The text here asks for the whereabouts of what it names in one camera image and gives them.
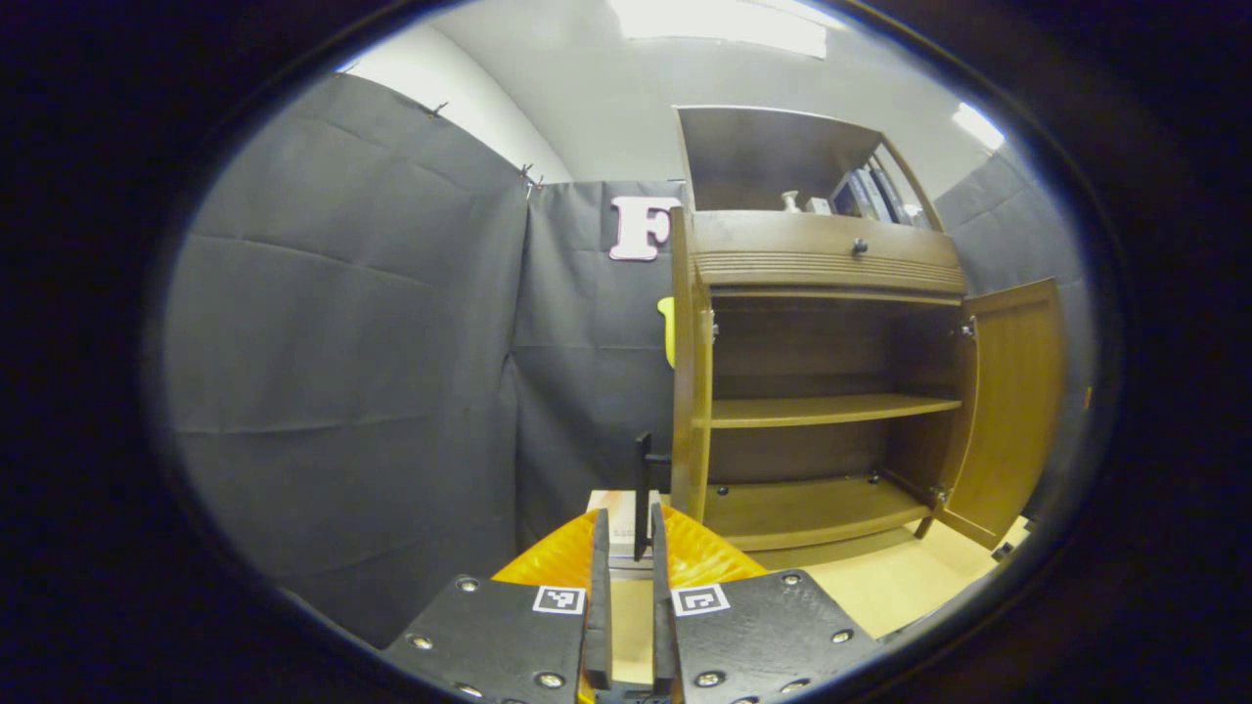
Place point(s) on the white orange cover book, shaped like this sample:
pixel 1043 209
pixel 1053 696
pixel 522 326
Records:
pixel 621 523

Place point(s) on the large ceiling light panel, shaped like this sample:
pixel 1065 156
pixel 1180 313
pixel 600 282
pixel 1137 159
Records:
pixel 724 24

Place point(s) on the wooden inner shelf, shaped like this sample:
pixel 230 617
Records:
pixel 831 409

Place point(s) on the wooden cabinet drawer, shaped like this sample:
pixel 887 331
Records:
pixel 782 244

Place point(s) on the wooden shoe cabinet door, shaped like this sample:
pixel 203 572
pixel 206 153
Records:
pixel 1012 411
pixel 690 391

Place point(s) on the small white box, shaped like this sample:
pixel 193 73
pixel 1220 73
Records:
pixel 818 206

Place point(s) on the dark grey book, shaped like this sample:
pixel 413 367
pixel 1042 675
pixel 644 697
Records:
pixel 892 194

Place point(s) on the light grey book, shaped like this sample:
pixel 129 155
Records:
pixel 873 196

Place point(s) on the small ceiling light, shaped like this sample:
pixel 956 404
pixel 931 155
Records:
pixel 978 125

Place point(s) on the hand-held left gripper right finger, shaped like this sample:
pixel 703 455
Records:
pixel 663 626

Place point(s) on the blue-grey book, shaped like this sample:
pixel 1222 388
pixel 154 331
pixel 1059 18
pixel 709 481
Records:
pixel 849 198

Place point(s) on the black backdrop cloth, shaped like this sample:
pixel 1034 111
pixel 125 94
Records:
pixel 342 342

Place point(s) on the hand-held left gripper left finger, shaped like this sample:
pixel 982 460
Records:
pixel 599 626

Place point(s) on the wooden double-door shoe cabinet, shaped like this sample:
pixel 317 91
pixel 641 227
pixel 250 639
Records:
pixel 763 156

